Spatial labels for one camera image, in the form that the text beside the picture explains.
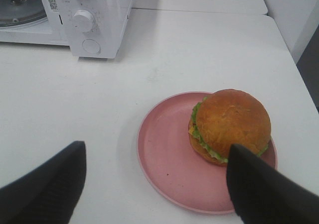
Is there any white microwave oven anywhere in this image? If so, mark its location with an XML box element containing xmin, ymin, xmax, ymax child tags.
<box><xmin>0</xmin><ymin>0</ymin><xmax>133</xmax><ymax>59</ymax></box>

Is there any pink round plate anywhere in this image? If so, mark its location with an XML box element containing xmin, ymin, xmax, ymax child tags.
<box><xmin>137</xmin><ymin>92</ymin><xmax>277</xmax><ymax>214</ymax></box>

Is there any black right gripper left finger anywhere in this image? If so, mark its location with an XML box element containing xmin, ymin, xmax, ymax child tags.
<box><xmin>0</xmin><ymin>141</ymin><xmax>87</xmax><ymax>224</ymax></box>

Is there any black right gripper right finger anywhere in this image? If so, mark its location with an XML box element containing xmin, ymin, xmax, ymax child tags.
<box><xmin>226</xmin><ymin>144</ymin><xmax>319</xmax><ymax>224</ymax></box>

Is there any lower white microwave knob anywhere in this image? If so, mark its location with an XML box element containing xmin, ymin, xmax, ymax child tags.
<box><xmin>72</xmin><ymin>9</ymin><xmax>95</xmax><ymax>33</ymax></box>

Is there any toy burger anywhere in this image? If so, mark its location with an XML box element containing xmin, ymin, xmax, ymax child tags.
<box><xmin>188</xmin><ymin>89</ymin><xmax>271</xmax><ymax>166</ymax></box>

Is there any glass microwave turntable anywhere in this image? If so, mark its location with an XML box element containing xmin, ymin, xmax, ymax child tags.
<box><xmin>0</xmin><ymin>0</ymin><xmax>46</xmax><ymax>27</ymax></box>

